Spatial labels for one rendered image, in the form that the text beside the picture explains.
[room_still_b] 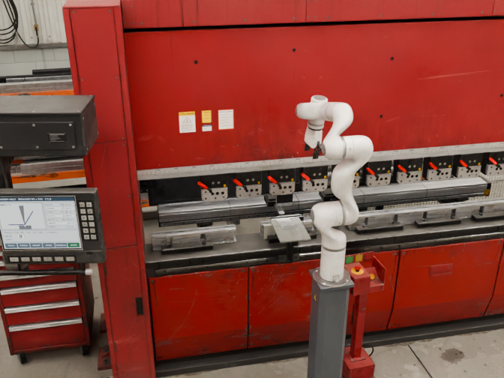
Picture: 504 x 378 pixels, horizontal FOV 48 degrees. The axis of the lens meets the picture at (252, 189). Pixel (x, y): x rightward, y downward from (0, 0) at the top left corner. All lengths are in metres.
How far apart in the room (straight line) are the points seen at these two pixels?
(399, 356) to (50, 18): 5.35
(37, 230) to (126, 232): 0.60
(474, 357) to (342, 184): 2.00
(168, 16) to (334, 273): 1.51
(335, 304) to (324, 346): 0.27
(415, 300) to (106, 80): 2.43
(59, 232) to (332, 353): 1.53
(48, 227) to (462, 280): 2.67
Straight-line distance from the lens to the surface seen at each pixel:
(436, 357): 4.17
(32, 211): 2.64
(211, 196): 3.29
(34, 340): 4.03
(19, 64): 7.48
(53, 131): 2.48
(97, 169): 2.97
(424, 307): 4.09
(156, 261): 3.34
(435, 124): 3.57
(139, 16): 2.95
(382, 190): 3.96
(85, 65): 2.81
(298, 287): 3.62
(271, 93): 3.14
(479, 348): 4.33
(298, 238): 3.29
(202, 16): 2.97
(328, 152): 2.49
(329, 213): 2.72
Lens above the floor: 2.66
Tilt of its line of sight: 26 degrees down
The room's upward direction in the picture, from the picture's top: straight up
